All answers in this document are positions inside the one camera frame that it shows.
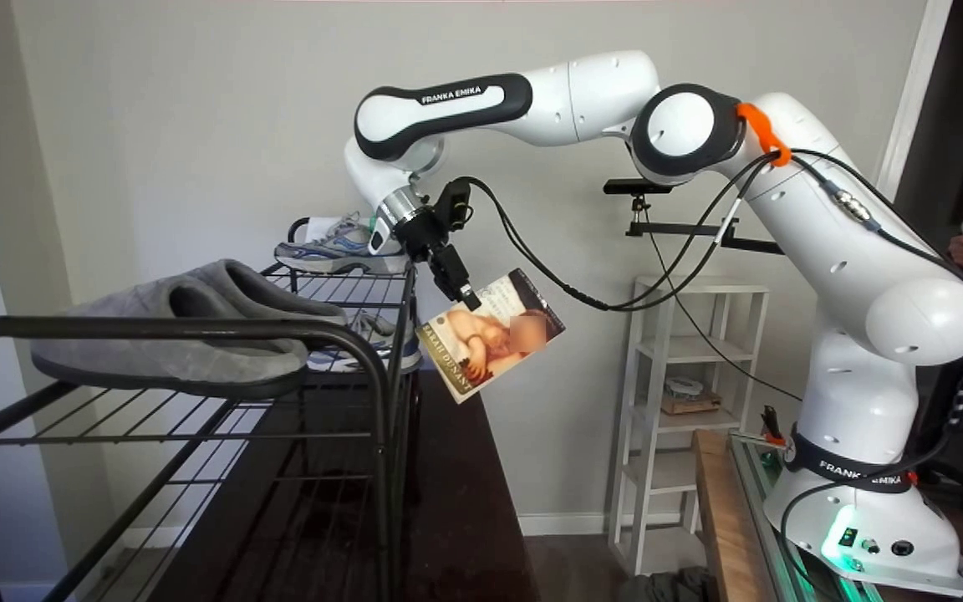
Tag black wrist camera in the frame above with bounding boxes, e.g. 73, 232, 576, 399
427, 176, 478, 235

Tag grey and blue sneaker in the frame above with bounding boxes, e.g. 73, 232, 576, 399
275, 215, 408, 277
300, 306, 425, 379

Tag thin black camera cable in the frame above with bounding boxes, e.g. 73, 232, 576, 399
640, 196, 809, 405

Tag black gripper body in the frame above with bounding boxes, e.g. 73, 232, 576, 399
391, 196, 450, 268

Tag black metal shoe rack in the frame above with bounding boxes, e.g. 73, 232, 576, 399
0, 215, 425, 602

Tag white shelf unit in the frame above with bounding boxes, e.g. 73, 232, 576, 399
606, 275, 773, 578

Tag orange cable clip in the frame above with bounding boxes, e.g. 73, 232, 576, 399
736, 98, 797, 170

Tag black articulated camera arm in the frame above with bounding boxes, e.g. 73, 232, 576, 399
624, 196, 789, 258

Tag dark wood dresser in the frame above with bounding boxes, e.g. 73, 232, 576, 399
144, 360, 543, 602

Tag items on white shelf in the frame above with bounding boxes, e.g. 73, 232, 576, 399
663, 379, 724, 417

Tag aluminium mounting rail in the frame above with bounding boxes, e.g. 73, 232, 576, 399
729, 430, 843, 602

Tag book with portrait cover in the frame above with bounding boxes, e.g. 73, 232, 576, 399
415, 265, 569, 407

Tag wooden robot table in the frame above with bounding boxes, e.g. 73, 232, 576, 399
693, 428, 780, 602

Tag black stereo camera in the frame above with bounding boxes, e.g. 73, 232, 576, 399
600, 174, 678, 201

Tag grey felt slipper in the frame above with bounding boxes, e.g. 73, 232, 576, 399
184, 258, 359, 327
27, 265, 312, 402

